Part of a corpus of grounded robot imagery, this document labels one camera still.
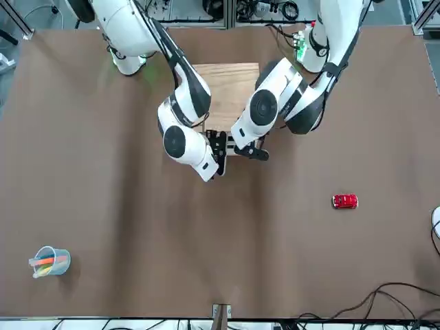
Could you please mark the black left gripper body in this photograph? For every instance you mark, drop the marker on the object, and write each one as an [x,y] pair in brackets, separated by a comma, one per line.
[260,142]

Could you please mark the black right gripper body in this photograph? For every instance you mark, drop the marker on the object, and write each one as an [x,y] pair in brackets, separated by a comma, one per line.
[216,144]

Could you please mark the red toy car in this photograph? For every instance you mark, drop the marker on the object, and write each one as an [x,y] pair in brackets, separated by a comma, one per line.
[345,201]

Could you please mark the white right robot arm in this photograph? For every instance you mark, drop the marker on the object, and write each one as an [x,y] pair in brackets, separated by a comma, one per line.
[127,24]

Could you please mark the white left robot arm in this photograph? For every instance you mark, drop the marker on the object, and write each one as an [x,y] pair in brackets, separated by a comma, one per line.
[295,89]

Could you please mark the light wooden cabinet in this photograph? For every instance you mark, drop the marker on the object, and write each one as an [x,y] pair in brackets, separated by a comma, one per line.
[227,93]

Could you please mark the green circuit board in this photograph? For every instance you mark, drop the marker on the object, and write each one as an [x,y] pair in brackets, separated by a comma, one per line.
[300,48]

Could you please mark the clear plastic cup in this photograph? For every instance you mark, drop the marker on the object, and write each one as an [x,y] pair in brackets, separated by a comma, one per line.
[62,264]

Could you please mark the orange marker pen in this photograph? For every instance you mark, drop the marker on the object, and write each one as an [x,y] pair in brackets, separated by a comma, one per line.
[46,261]

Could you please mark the green marker pen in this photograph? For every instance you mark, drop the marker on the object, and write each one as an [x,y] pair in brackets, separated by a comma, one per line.
[44,271]

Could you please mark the aluminium cross rail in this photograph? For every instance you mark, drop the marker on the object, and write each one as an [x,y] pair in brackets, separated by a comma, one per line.
[206,21]

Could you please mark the aluminium frame post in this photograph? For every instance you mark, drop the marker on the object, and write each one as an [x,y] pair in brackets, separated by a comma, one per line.
[20,25]
[424,19]
[221,316]

